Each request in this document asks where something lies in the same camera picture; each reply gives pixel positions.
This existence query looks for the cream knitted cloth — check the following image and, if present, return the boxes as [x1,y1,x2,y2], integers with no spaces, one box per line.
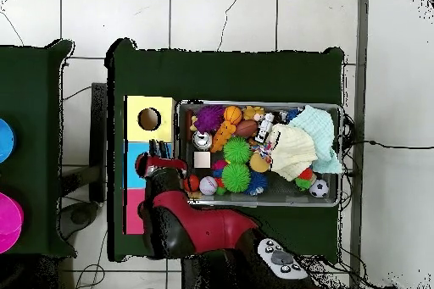
[268,123,319,182]

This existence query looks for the mint green knitted cloth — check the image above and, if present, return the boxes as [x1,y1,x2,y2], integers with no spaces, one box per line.
[289,104,344,175]

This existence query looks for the wooden box with three holes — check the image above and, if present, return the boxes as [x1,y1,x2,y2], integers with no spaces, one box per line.
[123,95,178,235]

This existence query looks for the shallow silver mesh bin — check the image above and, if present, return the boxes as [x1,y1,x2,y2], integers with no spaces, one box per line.
[174,98,345,208]

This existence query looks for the silver drink can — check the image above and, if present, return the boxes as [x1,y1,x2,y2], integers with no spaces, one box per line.
[192,131,214,151]

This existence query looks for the purple spiky ball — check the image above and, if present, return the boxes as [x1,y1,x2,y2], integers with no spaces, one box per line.
[194,104,226,134]

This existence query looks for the black upright panel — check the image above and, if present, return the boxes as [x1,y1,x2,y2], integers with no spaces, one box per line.
[88,81,109,203]

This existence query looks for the green puffer toy with eyes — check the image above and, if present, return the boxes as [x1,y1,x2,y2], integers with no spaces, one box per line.
[220,163,251,193]

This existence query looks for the orange toy basketball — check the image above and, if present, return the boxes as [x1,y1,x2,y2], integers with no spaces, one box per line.
[223,105,243,125]

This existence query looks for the brown toy football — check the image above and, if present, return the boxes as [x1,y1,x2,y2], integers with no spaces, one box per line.
[234,119,259,138]

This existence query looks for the grey plastic toy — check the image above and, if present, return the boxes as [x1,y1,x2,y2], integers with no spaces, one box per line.
[254,112,275,144]

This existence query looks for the blue round disc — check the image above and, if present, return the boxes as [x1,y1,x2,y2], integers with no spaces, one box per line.
[0,117,17,164]

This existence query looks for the black and white soccer ball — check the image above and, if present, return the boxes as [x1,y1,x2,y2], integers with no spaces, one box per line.
[309,179,330,199]

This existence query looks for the magenta round disc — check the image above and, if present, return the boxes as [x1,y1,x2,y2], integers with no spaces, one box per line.
[0,192,25,254]

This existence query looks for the green stringy puffer ball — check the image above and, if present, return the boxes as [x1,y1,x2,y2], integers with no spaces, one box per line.
[222,136,253,165]

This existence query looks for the thin black cable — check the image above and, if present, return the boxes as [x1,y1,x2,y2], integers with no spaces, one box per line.
[342,138,434,151]

